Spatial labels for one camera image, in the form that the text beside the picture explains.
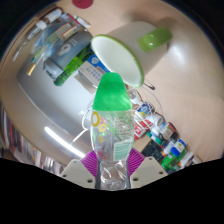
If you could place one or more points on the yellow-capped bottle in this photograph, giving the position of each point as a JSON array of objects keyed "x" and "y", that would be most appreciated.
[{"x": 31, "y": 70}]

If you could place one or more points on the red and white canister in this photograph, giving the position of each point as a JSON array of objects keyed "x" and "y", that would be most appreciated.
[{"x": 141, "y": 128}]

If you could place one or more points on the clear bottle with green cap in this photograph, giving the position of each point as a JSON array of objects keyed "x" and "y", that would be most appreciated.
[{"x": 111, "y": 96}]

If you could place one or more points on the grey shaker bottle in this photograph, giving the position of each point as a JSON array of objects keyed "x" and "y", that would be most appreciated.
[{"x": 65, "y": 50}]

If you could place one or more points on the blue plastic bag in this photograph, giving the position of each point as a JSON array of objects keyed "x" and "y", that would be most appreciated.
[{"x": 50, "y": 33}]

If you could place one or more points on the dark supplement bottle green cap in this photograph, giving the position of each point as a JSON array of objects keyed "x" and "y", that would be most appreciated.
[{"x": 168, "y": 130}]

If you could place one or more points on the green glass bottle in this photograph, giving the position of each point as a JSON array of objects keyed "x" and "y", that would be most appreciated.
[{"x": 71, "y": 68}]

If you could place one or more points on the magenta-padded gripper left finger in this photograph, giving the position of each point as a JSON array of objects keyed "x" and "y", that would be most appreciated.
[{"x": 75, "y": 173}]

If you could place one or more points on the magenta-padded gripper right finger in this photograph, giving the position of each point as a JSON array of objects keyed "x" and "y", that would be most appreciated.
[{"x": 148, "y": 171}]

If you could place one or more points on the white bottle with blue label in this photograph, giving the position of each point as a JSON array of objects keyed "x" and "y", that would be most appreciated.
[{"x": 179, "y": 145}]

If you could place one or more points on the green plastic container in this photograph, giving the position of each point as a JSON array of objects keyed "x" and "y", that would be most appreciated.
[{"x": 170, "y": 161}]

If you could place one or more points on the flat round red coaster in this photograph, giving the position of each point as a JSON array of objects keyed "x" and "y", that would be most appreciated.
[{"x": 81, "y": 3}]

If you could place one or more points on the wooden shelf unit with books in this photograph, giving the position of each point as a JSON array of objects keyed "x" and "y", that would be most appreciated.
[{"x": 20, "y": 133}]

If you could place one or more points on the white LED light bar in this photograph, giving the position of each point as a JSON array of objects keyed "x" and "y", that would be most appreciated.
[{"x": 63, "y": 141}]

